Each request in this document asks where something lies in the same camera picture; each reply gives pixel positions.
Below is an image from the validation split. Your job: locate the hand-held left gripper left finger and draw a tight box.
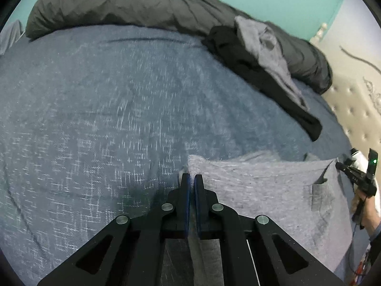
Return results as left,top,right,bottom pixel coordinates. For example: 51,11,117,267
37,173,191,286

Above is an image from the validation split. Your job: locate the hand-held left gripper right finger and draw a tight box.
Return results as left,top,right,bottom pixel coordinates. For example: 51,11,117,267
193,174,343,286

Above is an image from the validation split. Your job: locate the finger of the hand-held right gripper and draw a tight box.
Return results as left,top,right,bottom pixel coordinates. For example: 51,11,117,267
335,161,356,175

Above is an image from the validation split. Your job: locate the grey hoodie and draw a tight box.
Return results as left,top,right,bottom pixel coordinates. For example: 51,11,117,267
187,150,358,286

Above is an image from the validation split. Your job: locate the person's right hand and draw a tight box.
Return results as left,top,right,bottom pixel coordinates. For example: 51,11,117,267
351,195,381,236

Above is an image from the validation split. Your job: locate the folded white garment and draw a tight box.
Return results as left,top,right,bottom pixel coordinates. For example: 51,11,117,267
352,150,370,172

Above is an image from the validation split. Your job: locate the beige tufted headboard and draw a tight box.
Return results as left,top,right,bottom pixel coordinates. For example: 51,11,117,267
310,22,381,161

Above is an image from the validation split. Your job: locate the bed with blue sheet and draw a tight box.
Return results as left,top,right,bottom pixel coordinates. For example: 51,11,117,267
0,25,353,286

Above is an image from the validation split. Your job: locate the crumpled light grey garment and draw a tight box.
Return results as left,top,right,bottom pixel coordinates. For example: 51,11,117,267
235,16,310,111

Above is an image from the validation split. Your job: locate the crumpled black garment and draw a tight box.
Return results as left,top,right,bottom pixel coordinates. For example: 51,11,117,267
202,25,323,141

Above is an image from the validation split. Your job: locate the dark grey rolled duvet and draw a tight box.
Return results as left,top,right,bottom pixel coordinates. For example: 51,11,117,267
25,0,333,94

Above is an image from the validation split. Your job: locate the light grey bed sheet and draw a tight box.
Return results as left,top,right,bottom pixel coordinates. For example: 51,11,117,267
0,20,24,56

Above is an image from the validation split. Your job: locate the thin black cable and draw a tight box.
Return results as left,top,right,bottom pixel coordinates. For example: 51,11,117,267
350,222,373,275

